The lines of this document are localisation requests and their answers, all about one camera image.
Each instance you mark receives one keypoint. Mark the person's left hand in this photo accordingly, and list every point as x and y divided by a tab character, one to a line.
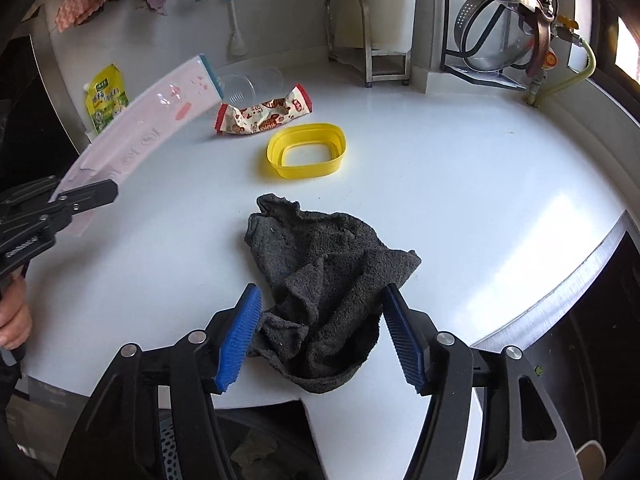
12	315

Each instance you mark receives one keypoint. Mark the clear plastic cup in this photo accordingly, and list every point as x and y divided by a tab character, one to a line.
250	85

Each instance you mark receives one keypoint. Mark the yellow green spout pouch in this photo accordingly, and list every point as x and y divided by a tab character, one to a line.
105	100

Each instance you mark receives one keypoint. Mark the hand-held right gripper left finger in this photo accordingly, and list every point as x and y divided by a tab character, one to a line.
240	340

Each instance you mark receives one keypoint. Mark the dark grey cloth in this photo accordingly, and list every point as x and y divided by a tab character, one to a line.
320	285

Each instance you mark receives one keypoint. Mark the grey perforated trash bin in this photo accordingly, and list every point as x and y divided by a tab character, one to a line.
290	430

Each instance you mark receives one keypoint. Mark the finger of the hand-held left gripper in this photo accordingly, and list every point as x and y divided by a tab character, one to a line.
30	192
90	196

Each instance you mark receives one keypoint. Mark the black sink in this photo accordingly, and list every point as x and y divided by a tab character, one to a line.
600	320

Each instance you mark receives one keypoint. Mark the white cutting board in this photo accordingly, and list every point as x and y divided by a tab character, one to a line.
395	5

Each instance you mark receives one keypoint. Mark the metal strainer pot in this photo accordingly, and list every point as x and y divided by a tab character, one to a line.
500	30

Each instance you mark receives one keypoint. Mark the red white snack wrapper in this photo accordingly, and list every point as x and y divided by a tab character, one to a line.
265	115

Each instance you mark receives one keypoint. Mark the window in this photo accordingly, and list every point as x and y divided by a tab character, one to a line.
627	35

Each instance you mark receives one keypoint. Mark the white rounded object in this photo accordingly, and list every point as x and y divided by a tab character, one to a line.
590	455

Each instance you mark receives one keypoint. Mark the white brush with blue head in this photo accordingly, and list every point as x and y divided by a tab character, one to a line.
232	15

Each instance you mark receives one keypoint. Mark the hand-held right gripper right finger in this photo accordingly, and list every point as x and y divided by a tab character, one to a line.
402	340

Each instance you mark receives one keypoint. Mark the metal board stand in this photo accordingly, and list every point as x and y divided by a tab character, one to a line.
367	50

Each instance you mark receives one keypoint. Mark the pink plastic package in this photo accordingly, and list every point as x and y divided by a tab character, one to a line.
145	120

